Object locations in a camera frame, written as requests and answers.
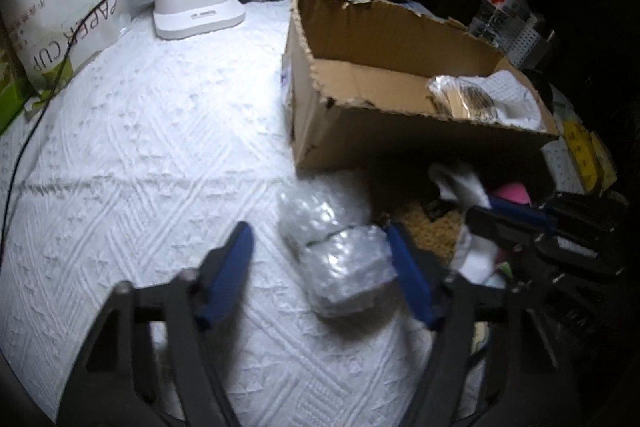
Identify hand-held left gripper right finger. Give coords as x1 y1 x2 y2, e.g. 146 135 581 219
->
384 224 583 427

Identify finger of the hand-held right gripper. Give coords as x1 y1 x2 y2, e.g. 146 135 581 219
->
465 206 623 280
487 196 558 230

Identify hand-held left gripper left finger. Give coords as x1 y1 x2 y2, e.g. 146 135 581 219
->
56 221 254 427

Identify white soft cloth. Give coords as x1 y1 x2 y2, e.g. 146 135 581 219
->
427 163 511 285

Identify clear bubble wrap bundle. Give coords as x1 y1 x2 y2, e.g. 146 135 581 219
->
278 190 402 320

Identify brown cardboard box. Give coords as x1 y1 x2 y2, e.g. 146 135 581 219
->
280 0 561 172

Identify pink soft object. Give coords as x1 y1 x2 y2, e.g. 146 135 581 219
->
492 184 532 206

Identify beige textured sponge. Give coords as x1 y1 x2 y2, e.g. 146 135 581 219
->
395 202 468 265

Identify yellow packets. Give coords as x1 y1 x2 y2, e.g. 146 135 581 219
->
562 117 618 195

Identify white paper towel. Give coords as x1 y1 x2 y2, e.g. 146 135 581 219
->
462 69 548 132

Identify white textured tablecloth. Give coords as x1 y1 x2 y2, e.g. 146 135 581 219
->
0 0 501 427

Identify perforated metal holder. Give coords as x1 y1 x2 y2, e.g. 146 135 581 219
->
505 19 551 68

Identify clear plastic water bottle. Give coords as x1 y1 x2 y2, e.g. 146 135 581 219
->
469 0 532 48

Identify long black cable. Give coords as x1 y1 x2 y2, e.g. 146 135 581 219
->
0 0 128 268

